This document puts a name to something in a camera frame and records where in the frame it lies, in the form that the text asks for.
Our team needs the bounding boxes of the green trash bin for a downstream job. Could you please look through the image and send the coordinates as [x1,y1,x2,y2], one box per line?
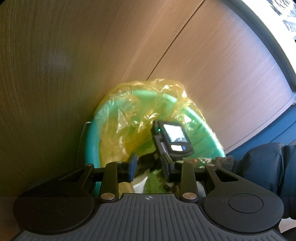
[84,89,226,194]

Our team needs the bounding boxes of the yellow trash bag liner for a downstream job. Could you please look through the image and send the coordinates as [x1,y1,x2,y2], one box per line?
[93,78,224,167]

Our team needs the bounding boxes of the white paper bowl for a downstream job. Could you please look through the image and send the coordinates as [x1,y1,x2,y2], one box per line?
[132,173,149,193]

